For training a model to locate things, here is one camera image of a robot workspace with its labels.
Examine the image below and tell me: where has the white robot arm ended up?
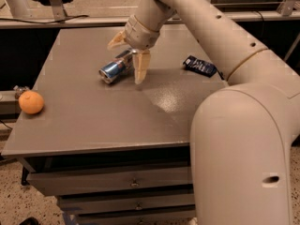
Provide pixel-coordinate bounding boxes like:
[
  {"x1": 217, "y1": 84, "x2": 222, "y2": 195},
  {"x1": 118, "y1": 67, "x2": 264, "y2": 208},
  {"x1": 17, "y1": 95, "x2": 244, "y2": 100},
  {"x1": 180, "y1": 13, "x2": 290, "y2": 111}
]
[{"x1": 109, "y1": 0, "x2": 300, "y2": 225}]

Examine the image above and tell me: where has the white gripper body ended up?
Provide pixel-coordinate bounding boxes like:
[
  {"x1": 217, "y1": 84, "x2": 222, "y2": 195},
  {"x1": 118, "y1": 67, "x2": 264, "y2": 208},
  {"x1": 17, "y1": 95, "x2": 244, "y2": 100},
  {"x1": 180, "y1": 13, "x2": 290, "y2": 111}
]
[{"x1": 124, "y1": 15, "x2": 159, "y2": 51}]

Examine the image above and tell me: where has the white pipe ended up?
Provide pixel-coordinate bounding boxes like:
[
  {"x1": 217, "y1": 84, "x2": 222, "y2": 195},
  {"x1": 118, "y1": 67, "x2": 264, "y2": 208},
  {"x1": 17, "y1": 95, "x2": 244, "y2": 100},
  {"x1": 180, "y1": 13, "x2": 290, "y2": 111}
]
[{"x1": 5, "y1": 0, "x2": 32, "y2": 19}]

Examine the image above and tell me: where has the redbull can blue silver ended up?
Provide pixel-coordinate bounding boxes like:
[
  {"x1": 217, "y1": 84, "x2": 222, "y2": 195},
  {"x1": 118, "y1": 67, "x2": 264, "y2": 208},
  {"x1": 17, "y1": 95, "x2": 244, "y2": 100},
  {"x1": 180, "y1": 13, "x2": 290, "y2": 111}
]
[{"x1": 98, "y1": 48, "x2": 137, "y2": 84}]

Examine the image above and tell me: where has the black cable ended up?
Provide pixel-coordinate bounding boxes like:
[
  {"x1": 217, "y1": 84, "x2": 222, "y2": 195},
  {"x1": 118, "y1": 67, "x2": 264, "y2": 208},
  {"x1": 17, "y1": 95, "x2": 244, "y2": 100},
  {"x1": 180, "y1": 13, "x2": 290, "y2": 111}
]
[{"x1": 0, "y1": 14, "x2": 90, "y2": 25}]

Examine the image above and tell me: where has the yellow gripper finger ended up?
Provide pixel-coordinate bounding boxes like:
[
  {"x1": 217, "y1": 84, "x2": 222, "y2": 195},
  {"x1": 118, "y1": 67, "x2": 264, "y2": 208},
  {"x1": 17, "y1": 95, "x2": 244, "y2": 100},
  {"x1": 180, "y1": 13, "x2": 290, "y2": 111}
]
[
  {"x1": 107, "y1": 31, "x2": 127, "y2": 50},
  {"x1": 132, "y1": 50, "x2": 151, "y2": 84}
]

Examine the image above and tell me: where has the small metal object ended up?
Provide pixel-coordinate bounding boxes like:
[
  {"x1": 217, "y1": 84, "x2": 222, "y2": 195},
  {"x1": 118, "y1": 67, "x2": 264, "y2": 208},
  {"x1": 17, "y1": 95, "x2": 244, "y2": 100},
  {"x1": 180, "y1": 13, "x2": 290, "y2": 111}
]
[{"x1": 13, "y1": 85, "x2": 30, "y2": 99}]

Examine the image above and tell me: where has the grey drawer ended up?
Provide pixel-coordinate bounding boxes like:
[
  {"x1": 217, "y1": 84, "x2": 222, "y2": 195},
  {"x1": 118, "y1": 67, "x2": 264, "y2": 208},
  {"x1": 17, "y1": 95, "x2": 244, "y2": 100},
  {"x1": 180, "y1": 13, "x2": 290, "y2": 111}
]
[
  {"x1": 58, "y1": 190, "x2": 195, "y2": 215},
  {"x1": 27, "y1": 164, "x2": 192, "y2": 196},
  {"x1": 76, "y1": 205, "x2": 196, "y2": 225}
]

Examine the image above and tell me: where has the blue snack packet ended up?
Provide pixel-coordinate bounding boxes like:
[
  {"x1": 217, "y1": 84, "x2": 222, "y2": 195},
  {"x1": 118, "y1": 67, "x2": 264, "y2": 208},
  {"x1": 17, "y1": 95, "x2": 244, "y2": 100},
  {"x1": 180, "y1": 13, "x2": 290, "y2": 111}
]
[{"x1": 183, "y1": 55, "x2": 217, "y2": 78}]

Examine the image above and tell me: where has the grey metal bracket left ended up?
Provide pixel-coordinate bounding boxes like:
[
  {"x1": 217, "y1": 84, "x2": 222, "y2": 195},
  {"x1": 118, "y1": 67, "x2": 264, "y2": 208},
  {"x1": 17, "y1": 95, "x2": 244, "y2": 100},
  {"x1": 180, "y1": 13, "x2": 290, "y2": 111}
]
[{"x1": 49, "y1": 0, "x2": 67, "y2": 21}]

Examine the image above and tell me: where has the top grey drawer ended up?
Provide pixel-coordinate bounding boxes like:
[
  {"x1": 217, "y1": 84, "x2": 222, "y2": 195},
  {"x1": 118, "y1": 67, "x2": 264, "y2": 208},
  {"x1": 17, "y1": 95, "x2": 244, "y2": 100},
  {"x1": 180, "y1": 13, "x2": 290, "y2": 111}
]
[{"x1": 27, "y1": 164, "x2": 192, "y2": 196}]

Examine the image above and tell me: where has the middle grey drawer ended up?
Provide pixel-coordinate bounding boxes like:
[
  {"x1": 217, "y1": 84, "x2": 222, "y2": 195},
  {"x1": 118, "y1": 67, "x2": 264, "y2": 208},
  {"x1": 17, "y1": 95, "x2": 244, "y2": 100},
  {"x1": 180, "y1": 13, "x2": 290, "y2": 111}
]
[{"x1": 58, "y1": 190, "x2": 195, "y2": 215}]

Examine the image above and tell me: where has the bottom grey drawer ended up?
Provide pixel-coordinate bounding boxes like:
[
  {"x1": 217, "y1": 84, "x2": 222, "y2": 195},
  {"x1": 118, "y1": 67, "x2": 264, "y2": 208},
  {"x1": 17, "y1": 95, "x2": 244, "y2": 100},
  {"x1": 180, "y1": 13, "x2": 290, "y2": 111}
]
[{"x1": 76, "y1": 205, "x2": 196, "y2": 225}]

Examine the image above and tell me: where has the grey metal rail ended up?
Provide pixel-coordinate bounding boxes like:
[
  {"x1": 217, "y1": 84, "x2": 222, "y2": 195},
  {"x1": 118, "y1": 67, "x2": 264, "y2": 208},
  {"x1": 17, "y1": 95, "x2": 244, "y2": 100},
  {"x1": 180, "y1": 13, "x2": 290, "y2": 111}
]
[{"x1": 0, "y1": 10, "x2": 300, "y2": 29}]

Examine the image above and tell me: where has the black object on floor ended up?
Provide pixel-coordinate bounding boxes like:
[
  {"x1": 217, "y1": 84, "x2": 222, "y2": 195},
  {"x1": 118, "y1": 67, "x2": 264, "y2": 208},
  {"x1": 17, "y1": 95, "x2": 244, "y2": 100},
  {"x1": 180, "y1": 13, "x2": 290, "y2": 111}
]
[{"x1": 19, "y1": 217, "x2": 39, "y2": 225}]

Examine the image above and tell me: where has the orange fruit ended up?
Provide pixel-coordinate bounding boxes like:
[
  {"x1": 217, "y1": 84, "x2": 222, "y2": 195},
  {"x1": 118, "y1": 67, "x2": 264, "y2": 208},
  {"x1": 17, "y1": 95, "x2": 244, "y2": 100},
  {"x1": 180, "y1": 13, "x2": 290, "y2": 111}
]
[{"x1": 19, "y1": 91, "x2": 44, "y2": 114}]

